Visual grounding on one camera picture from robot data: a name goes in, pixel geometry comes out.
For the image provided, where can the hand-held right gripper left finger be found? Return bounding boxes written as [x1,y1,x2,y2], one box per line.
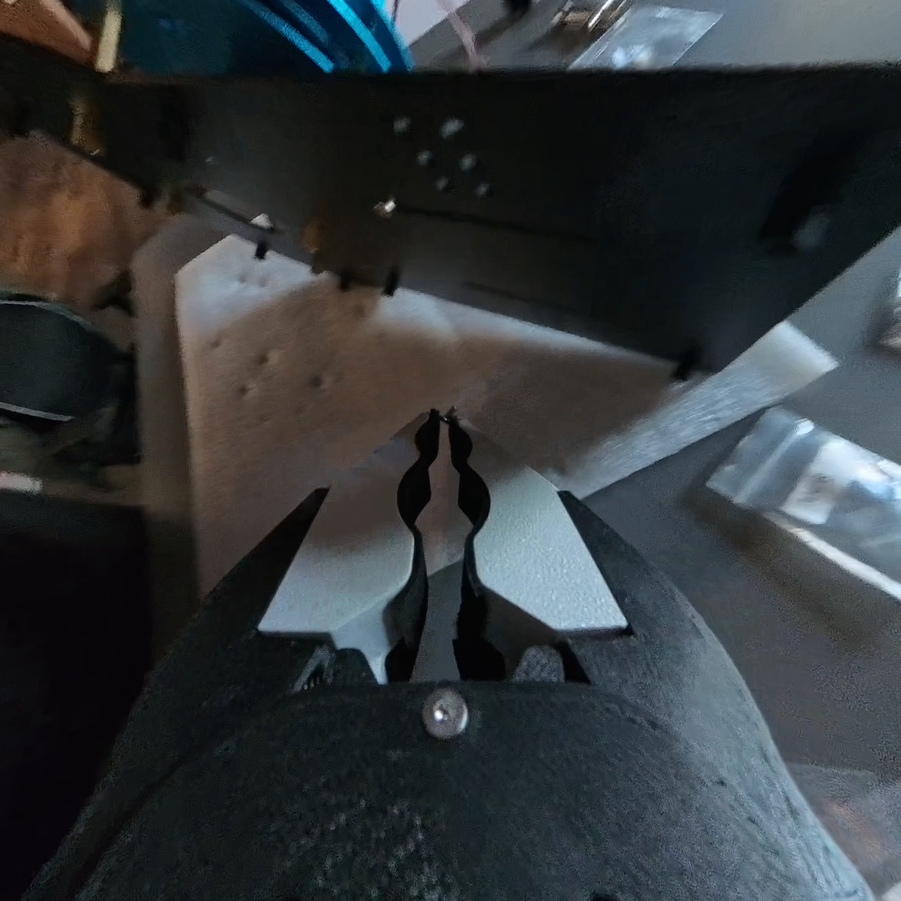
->
[258,408,443,684]

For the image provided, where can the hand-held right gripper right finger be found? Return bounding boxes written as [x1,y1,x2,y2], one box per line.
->
[447,408,629,654]

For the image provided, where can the blue hobby robot arm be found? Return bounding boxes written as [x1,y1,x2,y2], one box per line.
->
[0,0,901,384]

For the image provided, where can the dark grey desk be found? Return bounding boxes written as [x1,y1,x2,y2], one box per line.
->
[408,0,901,895]

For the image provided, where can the white foam sheet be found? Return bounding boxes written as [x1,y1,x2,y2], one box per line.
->
[130,211,839,599]

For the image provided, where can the scattered clear screw bags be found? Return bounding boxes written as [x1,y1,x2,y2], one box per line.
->
[566,0,901,603]

